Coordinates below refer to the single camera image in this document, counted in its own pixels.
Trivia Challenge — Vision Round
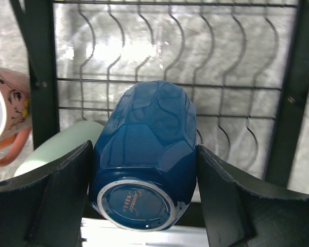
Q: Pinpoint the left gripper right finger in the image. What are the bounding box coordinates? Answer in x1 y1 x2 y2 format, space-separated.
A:
197 145 309 246

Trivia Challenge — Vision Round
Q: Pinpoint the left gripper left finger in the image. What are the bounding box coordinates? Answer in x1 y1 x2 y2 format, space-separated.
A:
0 141 93 246

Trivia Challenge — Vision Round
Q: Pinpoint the mint green cup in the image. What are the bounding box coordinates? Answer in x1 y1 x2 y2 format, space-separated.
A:
14 120 104 177

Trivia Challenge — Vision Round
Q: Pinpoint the blue faceted mug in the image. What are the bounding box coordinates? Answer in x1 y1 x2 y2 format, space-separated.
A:
89 81 197 232

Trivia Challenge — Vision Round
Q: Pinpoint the pink floral mug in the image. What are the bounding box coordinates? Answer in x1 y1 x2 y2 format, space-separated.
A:
0 68 32 168

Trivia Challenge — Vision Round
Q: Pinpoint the aluminium mounting rail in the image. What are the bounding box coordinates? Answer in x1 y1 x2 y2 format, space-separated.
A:
80 218 209 247

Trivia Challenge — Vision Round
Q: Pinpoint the black wire dish rack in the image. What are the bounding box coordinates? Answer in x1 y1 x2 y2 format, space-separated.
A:
11 1 309 194

